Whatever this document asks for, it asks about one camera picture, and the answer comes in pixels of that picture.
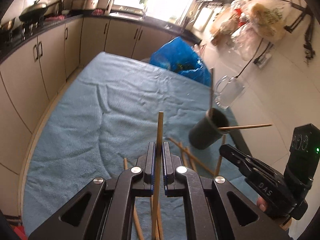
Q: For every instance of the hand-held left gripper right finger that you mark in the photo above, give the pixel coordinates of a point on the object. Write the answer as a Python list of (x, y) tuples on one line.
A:
[(165, 165)]

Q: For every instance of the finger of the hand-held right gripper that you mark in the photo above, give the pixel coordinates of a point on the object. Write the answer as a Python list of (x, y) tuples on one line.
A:
[(246, 171), (240, 153)]

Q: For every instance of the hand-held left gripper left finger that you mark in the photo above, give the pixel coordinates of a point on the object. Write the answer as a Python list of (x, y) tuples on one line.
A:
[(151, 165)]

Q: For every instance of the wooden chopstick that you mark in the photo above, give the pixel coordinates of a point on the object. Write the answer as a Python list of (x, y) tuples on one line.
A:
[(250, 126), (182, 155), (160, 227), (160, 130), (125, 163), (138, 223), (205, 167), (218, 166), (191, 160)]

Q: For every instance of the black chopstick holder cup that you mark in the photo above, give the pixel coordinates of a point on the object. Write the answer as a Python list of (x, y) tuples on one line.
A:
[(205, 132)]

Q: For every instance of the person's right forearm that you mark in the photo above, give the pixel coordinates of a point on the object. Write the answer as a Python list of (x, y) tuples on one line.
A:
[(285, 223)]

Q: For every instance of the person's right hand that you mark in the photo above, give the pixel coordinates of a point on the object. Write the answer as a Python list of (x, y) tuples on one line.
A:
[(262, 204)]

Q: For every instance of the clear glass mug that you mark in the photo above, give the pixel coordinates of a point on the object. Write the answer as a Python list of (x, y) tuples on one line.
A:
[(230, 92)]

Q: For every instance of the light blue towel cloth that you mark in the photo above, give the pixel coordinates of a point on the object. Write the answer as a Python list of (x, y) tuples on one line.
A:
[(100, 110)]

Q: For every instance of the white power strip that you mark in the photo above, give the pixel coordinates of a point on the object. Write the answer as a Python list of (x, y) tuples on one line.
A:
[(263, 56)]

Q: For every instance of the blue plastic bag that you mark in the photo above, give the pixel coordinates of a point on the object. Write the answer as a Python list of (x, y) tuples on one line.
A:
[(180, 55)]

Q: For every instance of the white plastic bags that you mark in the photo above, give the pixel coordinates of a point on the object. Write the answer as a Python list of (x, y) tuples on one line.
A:
[(200, 49)]

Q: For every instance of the clear pinkish plastic bag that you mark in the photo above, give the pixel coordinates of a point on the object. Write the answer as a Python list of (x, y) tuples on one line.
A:
[(246, 41)]

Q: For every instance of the brown food bag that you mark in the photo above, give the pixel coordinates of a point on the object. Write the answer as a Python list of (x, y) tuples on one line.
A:
[(222, 25)]

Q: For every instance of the large printed plastic bag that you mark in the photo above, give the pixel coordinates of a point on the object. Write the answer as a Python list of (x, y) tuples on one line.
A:
[(267, 17)]

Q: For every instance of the white cutting board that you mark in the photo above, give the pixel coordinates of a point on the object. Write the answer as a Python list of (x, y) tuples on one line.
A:
[(202, 17)]

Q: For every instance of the beige lower kitchen cabinets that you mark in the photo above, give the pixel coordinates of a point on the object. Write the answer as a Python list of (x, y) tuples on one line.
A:
[(50, 55)]

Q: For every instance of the steel kitchen sink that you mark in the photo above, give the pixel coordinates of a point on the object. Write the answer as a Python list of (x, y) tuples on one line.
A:
[(127, 9)]

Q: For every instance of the faucet with green cloth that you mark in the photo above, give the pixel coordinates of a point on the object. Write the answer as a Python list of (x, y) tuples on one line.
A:
[(143, 0)]

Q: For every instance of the silver rice cooker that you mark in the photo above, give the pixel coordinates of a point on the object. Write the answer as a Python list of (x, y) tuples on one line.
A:
[(90, 2)]

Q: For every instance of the black kitchen countertop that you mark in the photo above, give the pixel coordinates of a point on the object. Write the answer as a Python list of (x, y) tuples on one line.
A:
[(10, 47)]

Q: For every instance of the gas stove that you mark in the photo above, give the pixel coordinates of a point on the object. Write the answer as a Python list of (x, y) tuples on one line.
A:
[(28, 27)]

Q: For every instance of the black wok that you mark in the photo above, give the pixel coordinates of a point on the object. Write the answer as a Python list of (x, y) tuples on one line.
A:
[(33, 11)]

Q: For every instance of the metal cooking pot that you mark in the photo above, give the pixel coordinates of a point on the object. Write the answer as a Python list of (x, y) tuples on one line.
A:
[(7, 26)]

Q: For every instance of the black table frame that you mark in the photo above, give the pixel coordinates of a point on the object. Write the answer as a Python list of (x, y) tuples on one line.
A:
[(240, 142)]

